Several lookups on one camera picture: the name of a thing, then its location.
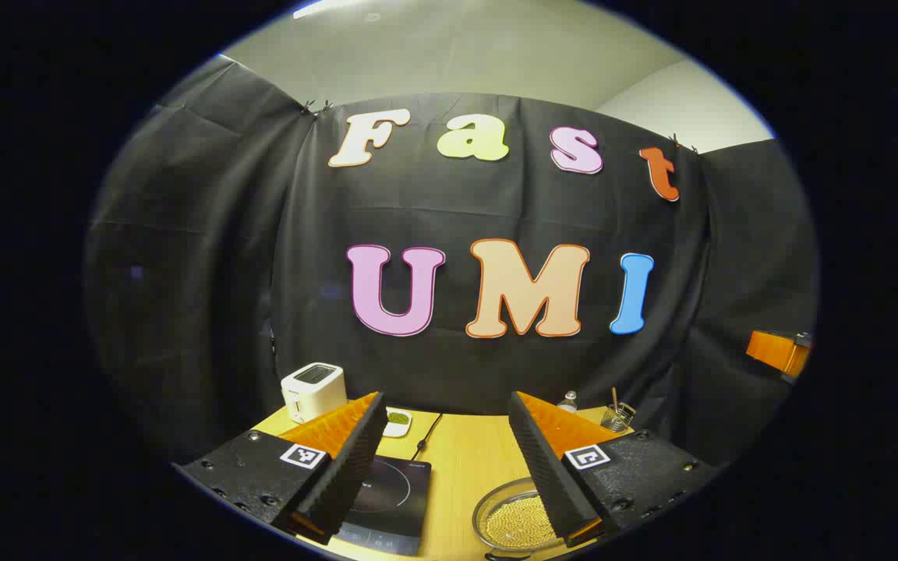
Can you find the white divided bean dish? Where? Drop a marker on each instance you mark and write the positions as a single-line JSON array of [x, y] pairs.
[[400, 425]]

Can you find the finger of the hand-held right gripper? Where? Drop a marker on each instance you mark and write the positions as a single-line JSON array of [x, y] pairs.
[[776, 354]]

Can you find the clear bottle with white label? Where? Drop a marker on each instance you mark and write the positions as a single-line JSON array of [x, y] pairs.
[[568, 403]]

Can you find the white toaster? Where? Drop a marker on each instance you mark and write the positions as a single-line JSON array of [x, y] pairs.
[[312, 397]]

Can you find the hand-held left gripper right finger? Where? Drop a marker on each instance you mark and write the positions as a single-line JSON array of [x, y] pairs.
[[550, 483]]

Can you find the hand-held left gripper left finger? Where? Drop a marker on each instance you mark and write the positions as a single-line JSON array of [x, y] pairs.
[[351, 475]]

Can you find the pile of yellow soybeans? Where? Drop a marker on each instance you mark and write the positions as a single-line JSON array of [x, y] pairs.
[[519, 522]]

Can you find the black induction cooktop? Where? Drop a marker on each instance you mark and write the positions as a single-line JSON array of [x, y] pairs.
[[394, 506]]

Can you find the wooden stick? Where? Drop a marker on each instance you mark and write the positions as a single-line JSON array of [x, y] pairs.
[[615, 397]]

